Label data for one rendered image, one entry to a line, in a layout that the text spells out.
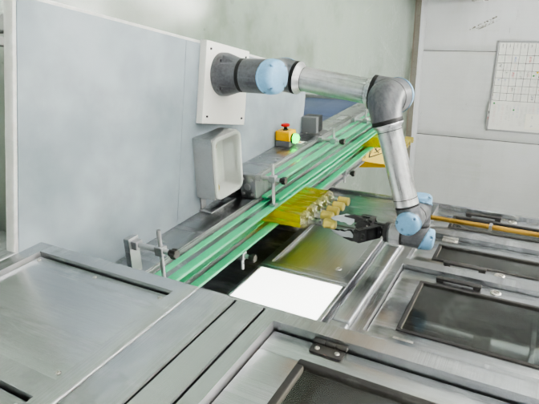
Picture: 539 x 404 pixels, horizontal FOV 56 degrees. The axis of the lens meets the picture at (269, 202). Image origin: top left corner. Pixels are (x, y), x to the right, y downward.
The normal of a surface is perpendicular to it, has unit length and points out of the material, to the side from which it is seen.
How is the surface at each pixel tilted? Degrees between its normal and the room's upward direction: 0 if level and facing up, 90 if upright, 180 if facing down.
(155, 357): 90
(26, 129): 0
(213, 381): 90
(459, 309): 90
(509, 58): 90
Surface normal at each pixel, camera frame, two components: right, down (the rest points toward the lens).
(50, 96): 0.88, 0.15
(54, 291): -0.04, -0.93
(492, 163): -0.48, 0.33
